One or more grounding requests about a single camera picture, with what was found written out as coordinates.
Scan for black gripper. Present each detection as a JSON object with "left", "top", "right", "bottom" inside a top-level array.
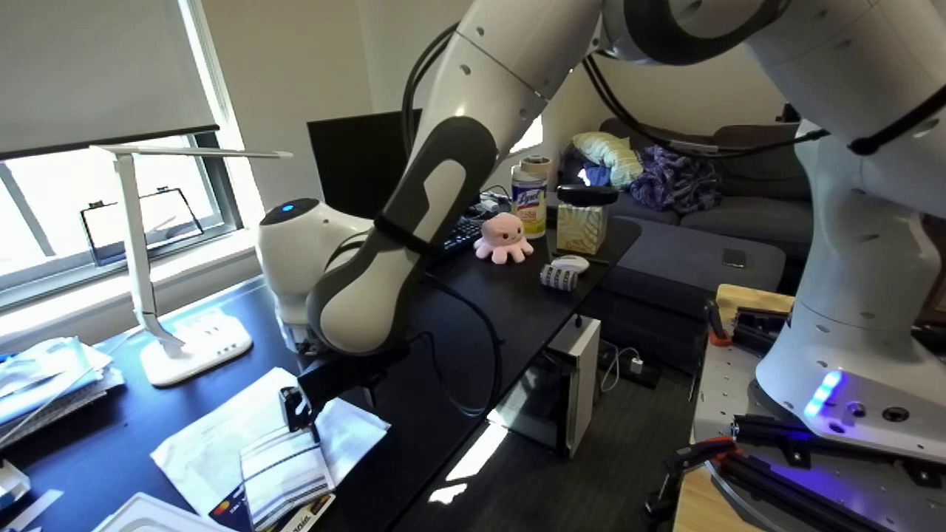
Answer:
[{"left": 277, "top": 334, "right": 396, "bottom": 439}]

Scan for white brochure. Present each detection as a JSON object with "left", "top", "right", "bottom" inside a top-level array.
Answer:
[{"left": 240, "top": 427, "right": 341, "bottom": 532}]

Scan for large white printed paper sheet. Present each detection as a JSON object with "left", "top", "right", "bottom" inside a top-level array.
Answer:
[{"left": 149, "top": 368, "right": 393, "bottom": 523}]

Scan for dark bank card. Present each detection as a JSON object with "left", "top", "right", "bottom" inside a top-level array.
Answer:
[{"left": 206, "top": 489, "right": 337, "bottom": 532}]

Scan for white plastic packaging tray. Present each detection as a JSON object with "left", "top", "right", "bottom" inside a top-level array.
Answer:
[{"left": 94, "top": 490, "right": 223, "bottom": 532}]

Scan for stack of envelopes and papers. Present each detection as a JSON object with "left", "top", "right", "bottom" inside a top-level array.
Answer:
[{"left": 0, "top": 334, "right": 128, "bottom": 455}]

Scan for white desk lamp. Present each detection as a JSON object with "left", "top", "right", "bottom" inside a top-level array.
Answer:
[{"left": 87, "top": 142, "right": 297, "bottom": 391}]

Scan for black computer monitor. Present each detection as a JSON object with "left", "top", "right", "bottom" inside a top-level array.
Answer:
[{"left": 304, "top": 111, "right": 427, "bottom": 223}]

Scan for pink octopus plush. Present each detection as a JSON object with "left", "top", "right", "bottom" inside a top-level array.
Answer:
[{"left": 473, "top": 211, "right": 538, "bottom": 269}]

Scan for silver computer tower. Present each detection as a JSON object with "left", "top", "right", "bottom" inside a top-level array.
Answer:
[{"left": 511, "top": 312, "right": 604, "bottom": 461}]

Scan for white flat strip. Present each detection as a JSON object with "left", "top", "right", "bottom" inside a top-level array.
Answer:
[{"left": 0, "top": 489, "right": 66, "bottom": 532}]

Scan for small white box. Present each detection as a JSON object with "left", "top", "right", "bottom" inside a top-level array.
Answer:
[{"left": 0, "top": 459, "right": 37, "bottom": 515}]

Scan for grey striped cylinder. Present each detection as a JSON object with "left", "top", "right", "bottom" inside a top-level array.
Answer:
[{"left": 538, "top": 264, "right": 586, "bottom": 294}]

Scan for white computer mouse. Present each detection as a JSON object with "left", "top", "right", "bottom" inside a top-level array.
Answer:
[{"left": 549, "top": 252, "right": 595, "bottom": 279}]

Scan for wipes canister with white lid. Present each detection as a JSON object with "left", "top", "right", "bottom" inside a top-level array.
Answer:
[{"left": 508, "top": 155, "right": 554, "bottom": 242}]

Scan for patterned tissue box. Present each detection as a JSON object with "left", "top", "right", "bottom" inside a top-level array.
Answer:
[{"left": 554, "top": 201, "right": 610, "bottom": 260}]

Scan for black power brick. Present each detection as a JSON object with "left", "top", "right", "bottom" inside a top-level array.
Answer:
[{"left": 597, "top": 341, "right": 665, "bottom": 391}]

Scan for black oval object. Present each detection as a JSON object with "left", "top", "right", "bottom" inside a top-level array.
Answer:
[{"left": 557, "top": 184, "right": 620, "bottom": 211}]

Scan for wide white roller blind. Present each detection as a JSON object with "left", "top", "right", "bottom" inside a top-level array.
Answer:
[{"left": 0, "top": 0, "right": 218, "bottom": 159}]

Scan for orange black clamp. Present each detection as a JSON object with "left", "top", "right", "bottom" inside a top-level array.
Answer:
[
  {"left": 705, "top": 301, "right": 792, "bottom": 359},
  {"left": 645, "top": 436, "right": 742, "bottom": 520}
]

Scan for pale fluffy pillow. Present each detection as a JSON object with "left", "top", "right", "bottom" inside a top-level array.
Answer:
[{"left": 567, "top": 131, "right": 645, "bottom": 190}]

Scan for tan wooden board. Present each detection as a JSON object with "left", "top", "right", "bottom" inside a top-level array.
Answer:
[{"left": 672, "top": 461, "right": 764, "bottom": 532}]

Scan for metal robot mounting table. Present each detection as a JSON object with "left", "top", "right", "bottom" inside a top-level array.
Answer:
[{"left": 688, "top": 338, "right": 946, "bottom": 532}]

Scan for fabric sofa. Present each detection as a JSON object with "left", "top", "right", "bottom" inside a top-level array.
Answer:
[{"left": 579, "top": 116, "right": 823, "bottom": 380}]

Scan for purple blanket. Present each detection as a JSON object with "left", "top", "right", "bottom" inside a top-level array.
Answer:
[{"left": 631, "top": 139, "right": 724, "bottom": 220}]

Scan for wooden block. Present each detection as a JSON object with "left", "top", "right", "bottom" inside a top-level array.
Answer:
[{"left": 713, "top": 282, "right": 799, "bottom": 343}]

